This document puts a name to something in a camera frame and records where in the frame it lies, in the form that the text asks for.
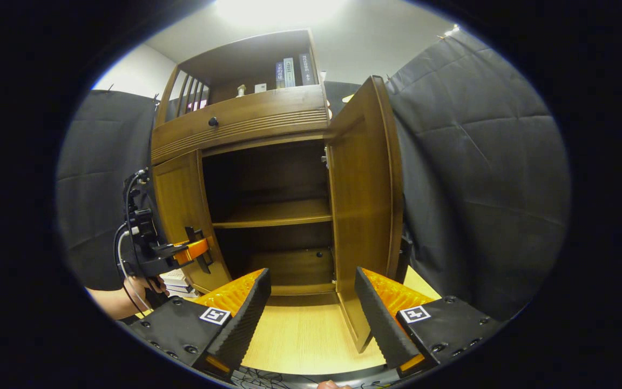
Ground black backdrop cloth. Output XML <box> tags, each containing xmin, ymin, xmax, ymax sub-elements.
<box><xmin>56</xmin><ymin>27</ymin><xmax>571</xmax><ymax>323</ymax></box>

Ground wooden cabinet door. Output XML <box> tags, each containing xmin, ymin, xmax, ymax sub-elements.
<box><xmin>152</xmin><ymin>150</ymin><xmax>232</xmax><ymax>294</ymax></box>
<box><xmin>324</xmin><ymin>76</ymin><xmax>404</xmax><ymax>355</ymax></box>

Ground wooden double-door shoe cabinet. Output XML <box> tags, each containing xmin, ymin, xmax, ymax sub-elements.
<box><xmin>151</xmin><ymin>29</ymin><xmax>413</xmax><ymax>355</ymax></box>

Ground wooden ribbed cabinet drawer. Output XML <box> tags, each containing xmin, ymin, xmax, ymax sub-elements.
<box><xmin>151</xmin><ymin>85</ymin><xmax>331</xmax><ymax>166</ymax></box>

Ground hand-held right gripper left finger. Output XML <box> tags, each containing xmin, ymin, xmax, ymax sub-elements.
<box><xmin>127</xmin><ymin>269</ymin><xmax>272</xmax><ymax>379</ymax></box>

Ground wooden inner cabinet shelf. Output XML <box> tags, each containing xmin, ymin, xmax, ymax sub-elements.
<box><xmin>211</xmin><ymin>198</ymin><xmax>334</xmax><ymax>229</ymax></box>

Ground large ceiling light panel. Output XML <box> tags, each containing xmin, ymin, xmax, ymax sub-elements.
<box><xmin>214</xmin><ymin>0</ymin><xmax>350</xmax><ymax>29</ymax></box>

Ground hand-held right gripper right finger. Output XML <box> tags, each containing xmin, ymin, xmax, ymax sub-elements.
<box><xmin>355</xmin><ymin>266</ymin><xmax>503</xmax><ymax>379</ymax></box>

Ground stack of books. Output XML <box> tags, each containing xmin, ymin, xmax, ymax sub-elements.
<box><xmin>159</xmin><ymin>269</ymin><xmax>199</xmax><ymax>299</ymax></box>

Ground black door handle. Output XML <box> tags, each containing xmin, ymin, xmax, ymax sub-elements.
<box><xmin>397</xmin><ymin>234</ymin><xmax>414</xmax><ymax>285</ymax></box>
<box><xmin>184</xmin><ymin>226</ymin><xmax>215</xmax><ymax>275</ymax></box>

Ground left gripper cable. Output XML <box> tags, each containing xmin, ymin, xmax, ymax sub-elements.
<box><xmin>112</xmin><ymin>169</ymin><xmax>153</xmax><ymax>317</ymax></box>

